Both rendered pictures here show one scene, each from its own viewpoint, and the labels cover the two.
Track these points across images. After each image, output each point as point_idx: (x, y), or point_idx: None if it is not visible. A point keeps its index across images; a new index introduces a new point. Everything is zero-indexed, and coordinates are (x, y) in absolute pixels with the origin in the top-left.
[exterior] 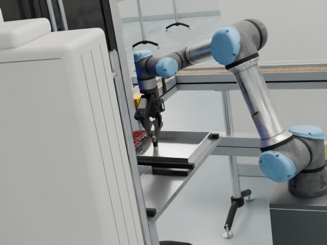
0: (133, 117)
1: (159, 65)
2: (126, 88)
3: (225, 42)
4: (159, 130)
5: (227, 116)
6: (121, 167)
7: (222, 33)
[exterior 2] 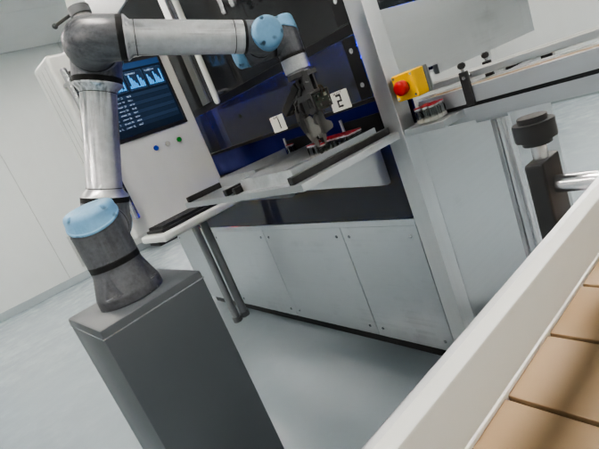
0: (384, 106)
1: None
2: (365, 59)
3: None
4: (307, 136)
5: None
6: (81, 141)
7: None
